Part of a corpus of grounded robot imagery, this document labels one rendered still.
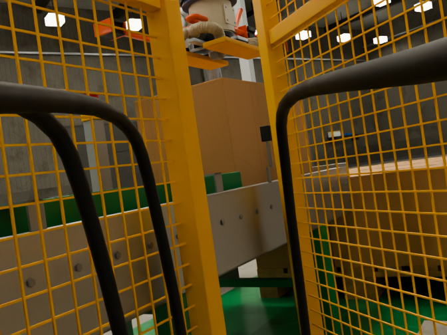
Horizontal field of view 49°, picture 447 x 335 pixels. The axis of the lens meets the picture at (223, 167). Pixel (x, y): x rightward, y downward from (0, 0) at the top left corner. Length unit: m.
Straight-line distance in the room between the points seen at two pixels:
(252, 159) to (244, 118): 0.14
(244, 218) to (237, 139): 0.40
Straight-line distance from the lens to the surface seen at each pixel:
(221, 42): 1.77
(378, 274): 2.25
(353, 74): 0.21
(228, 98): 1.60
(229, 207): 1.21
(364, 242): 2.23
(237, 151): 1.59
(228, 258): 1.19
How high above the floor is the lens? 0.65
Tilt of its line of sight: level
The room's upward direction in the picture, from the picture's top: 8 degrees counter-clockwise
